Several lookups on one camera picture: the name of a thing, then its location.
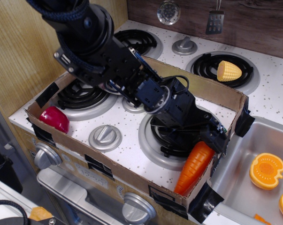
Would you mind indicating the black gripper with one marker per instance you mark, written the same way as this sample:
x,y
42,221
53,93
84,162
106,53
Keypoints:
x,y
181,113

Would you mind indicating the orange toy carrot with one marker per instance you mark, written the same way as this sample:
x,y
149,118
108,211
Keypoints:
x,y
195,165

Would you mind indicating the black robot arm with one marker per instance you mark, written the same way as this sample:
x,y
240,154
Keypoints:
x,y
96,57

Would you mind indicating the large orange pumpkin half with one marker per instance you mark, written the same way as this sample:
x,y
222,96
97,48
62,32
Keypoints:
x,y
266,170

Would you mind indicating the yellow toy corn cob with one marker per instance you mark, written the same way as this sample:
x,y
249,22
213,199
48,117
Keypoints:
x,y
228,71

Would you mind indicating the front right black burner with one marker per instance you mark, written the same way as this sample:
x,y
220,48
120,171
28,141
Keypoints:
x,y
173,142

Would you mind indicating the back right black burner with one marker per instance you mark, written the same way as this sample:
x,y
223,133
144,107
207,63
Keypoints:
x,y
207,64

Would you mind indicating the stainless steel sink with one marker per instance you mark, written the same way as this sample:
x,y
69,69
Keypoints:
x,y
231,180

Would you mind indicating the back silver stove knob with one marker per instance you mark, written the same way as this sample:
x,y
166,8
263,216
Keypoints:
x,y
184,47

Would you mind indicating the silver stove knob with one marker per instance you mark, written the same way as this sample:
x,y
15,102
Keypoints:
x,y
105,138
131,108
184,47

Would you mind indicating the middle silver stove knob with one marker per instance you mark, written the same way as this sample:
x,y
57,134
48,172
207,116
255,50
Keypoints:
x,y
131,108

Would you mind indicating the right silver oven knob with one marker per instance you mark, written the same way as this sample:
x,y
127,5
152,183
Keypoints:
x,y
136,210

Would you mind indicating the silver oven knob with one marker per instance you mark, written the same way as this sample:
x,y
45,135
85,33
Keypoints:
x,y
136,210
46,157

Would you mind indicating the front silver stove knob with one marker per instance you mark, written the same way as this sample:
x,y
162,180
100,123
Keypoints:
x,y
105,138

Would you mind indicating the hanging metal slotted spatula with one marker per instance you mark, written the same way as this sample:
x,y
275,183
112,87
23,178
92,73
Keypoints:
x,y
215,20

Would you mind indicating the back left black burner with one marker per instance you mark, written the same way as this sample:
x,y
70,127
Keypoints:
x,y
141,41

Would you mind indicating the hanging metal strainer ladle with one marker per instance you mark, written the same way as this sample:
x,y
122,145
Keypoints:
x,y
168,12

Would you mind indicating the red toy pepper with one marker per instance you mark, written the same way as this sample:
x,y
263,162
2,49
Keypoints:
x,y
55,118

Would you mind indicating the left silver oven knob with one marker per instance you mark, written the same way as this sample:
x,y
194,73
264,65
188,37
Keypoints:
x,y
46,157

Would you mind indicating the orange object bottom left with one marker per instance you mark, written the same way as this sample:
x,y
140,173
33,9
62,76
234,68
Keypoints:
x,y
39,213

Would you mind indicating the silver oven door handle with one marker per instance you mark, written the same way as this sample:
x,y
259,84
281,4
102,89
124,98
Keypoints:
x,y
81,203

